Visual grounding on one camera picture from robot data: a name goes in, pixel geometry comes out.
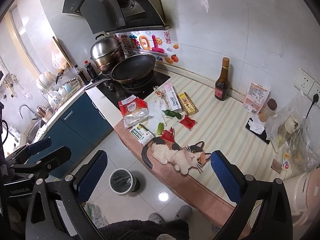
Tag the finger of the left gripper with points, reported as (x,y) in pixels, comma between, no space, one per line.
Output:
(25,152)
(54,159)

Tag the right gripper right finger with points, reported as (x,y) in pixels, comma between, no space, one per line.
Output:
(274,219)

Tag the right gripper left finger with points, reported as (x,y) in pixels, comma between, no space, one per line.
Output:
(55,210)

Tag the green white packet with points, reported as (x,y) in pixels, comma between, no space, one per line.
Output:
(142,134)

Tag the red white sugar bag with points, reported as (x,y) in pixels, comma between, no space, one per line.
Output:
(133,110)

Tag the light green vegetable piece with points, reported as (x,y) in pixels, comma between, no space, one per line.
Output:
(160,128)

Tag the white paper sheet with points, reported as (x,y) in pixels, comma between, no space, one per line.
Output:
(155,116)

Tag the red small wrapper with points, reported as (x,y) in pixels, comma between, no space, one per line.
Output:
(187,122)

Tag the green pepper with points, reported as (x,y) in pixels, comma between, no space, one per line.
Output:
(172,114)

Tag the yellow red box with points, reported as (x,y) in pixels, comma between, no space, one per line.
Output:
(187,104)

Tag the white toothpaste box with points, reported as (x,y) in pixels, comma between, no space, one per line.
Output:
(172,98)

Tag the blue kitchen cabinets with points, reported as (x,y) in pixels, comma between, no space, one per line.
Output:
(81,128)

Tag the white trash bucket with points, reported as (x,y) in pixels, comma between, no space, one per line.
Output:
(123,182)

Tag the bag of green vegetables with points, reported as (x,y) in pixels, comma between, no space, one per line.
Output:
(95,214)

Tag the pink rice cooker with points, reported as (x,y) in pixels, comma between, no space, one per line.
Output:
(303,195)

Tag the dish rack with bowls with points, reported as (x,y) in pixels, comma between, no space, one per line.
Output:
(57,89)

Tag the black trouser legs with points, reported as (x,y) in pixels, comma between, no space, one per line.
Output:
(138,229)

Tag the dark soy sauce bottle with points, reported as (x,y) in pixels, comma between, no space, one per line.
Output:
(81,74)

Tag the clear plastic bag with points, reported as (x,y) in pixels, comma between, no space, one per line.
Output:
(288,131)

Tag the black white packet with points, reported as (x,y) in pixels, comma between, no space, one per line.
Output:
(255,126)

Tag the red cap sauce bottle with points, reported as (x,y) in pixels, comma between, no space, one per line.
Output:
(91,70)

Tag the grey left slipper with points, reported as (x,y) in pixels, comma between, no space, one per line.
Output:
(156,218)

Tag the black gas stove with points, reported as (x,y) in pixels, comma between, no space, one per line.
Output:
(116,92)

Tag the cat shaped mat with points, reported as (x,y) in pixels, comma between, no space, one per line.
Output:
(181,158)

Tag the brown lid spice jar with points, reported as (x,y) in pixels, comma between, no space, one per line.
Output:
(269,108)

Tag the steel steamer pot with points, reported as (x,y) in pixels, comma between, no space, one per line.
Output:
(106,52)

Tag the pink white refill pouch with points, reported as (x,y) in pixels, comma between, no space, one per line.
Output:
(256,97)

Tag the black wok pan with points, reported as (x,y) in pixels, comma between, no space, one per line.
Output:
(131,69)

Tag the brown vinegar bottle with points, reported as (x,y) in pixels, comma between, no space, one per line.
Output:
(222,84)

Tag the black range hood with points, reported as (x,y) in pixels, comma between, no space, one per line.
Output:
(118,16)

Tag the white wall socket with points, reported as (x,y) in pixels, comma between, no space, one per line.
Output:
(303,82)

